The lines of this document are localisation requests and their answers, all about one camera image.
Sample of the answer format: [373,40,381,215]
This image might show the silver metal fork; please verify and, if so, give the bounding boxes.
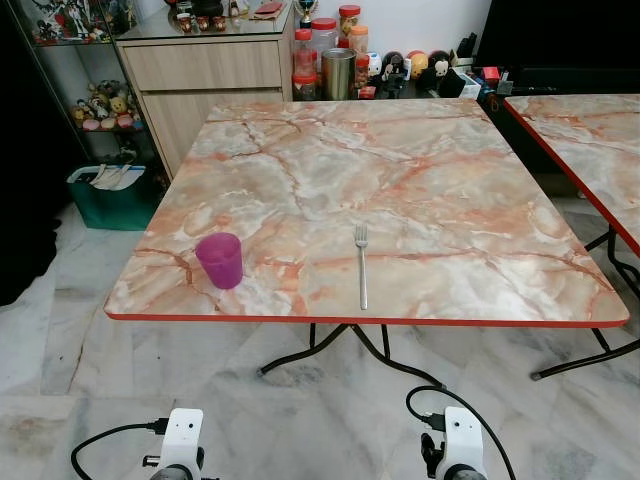
[355,224,371,311]

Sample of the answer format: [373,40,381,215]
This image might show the purple plastic cup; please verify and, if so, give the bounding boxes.
[195,233,244,291]

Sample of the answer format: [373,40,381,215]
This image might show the marble top folding table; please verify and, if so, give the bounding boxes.
[104,96,640,391]
[503,94,640,296]

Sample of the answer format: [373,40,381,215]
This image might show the green plastic bin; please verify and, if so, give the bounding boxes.
[66,162,163,232]

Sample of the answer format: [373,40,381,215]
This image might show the white paper bundle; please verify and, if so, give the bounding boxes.
[88,163,148,192]

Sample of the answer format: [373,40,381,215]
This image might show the yellow bear plush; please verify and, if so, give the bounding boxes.
[108,92,131,119]

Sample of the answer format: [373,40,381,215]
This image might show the black mouse plush toy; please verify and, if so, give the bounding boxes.
[428,50,454,87]

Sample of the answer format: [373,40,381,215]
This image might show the low red lid jar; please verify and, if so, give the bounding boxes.
[292,72,320,102]

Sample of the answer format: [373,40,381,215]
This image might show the small dark red lid jar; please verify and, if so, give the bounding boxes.
[354,54,372,93]

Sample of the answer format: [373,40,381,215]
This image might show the black white plush toy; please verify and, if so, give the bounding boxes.
[383,50,411,84]

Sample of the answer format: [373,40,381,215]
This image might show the stainless steel tumbler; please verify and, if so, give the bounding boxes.
[321,47,358,101]

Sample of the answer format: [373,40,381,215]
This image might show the light wooden drawer cabinet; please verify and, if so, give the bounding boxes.
[113,12,298,179]

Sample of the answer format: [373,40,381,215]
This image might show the glass display shelf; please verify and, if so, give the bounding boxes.
[10,0,166,171]

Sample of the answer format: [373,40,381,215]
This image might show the slim red lid jar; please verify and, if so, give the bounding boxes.
[294,29,318,74]

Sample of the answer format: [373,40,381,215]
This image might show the wide clear red lid jar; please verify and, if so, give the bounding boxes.
[310,17,340,63]

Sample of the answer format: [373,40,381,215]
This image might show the brown wooden figurines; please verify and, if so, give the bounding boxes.
[165,0,242,34]

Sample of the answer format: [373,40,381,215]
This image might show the orange snack red lid jar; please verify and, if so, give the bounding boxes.
[338,4,362,41]

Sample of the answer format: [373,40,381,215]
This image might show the red flat case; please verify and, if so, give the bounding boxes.
[251,1,287,20]

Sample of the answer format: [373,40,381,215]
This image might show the small trophy ornament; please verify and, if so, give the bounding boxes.
[297,0,320,30]

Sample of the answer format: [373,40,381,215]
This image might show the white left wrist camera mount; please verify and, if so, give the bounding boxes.
[160,408,206,473]

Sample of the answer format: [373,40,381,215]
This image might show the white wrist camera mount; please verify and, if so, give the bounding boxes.
[441,405,490,473]
[160,408,206,473]

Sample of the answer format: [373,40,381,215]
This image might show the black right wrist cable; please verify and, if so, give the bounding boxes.
[405,385,518,480]

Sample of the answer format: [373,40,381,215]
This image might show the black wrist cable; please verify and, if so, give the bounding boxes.
[405,385,518,480]
[70,419,169,480]

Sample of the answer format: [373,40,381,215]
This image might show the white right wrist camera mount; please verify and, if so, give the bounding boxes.
[441,405,490,473]

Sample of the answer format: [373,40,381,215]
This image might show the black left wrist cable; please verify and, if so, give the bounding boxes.
[70,419,169,480]

